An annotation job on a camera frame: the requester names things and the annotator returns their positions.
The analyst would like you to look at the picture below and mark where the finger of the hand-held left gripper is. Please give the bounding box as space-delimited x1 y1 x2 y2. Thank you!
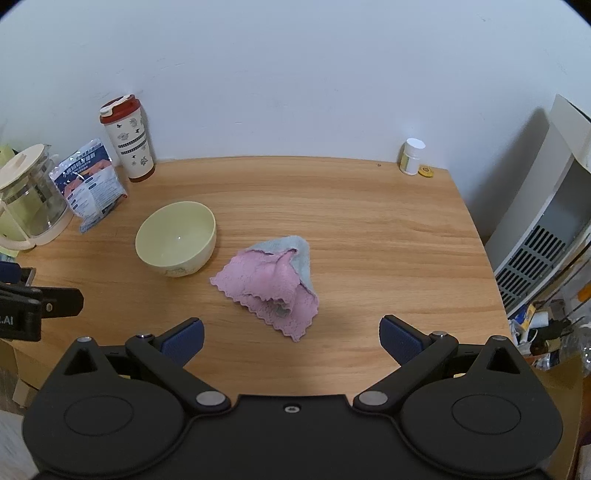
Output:
41 286 85 319

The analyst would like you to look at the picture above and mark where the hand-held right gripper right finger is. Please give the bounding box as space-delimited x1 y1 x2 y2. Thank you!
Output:
353 315 532 414

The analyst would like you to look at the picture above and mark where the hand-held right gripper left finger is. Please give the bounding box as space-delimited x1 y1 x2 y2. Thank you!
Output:
62 317 232 414

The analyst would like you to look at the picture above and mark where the pale green bowl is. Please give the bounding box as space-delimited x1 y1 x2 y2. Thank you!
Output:
135 200 217 279

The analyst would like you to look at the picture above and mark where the pink and blue cloth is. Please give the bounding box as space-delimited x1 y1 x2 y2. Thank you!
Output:
210 235 320 343

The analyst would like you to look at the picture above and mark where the cardboard box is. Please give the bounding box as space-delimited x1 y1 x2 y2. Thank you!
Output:
0 339 49 409

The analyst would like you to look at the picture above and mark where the glass kettle with cream lid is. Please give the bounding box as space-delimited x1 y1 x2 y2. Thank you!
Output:
0 143 75 252

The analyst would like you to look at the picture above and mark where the blue and white packet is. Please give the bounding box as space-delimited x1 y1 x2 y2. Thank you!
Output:
49 138 129 234

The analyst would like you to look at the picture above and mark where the red and white patterned tumbler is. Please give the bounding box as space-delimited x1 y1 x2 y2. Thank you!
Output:
99 94 156 183

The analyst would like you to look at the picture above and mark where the white pill bottle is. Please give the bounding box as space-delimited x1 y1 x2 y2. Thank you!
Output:
399 137 426 176

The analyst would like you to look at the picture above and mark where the white floor appliance with grille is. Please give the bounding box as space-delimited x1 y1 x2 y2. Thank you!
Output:
484 94 591 320

